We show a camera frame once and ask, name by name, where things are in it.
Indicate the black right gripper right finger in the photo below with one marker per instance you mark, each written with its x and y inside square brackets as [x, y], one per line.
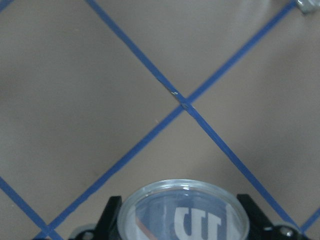
[260, 227]

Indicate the white Wilson tennis ball can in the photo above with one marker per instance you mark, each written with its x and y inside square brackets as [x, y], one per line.
[182, 209]

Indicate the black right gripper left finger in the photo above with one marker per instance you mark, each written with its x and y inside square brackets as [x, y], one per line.
[106, 228]

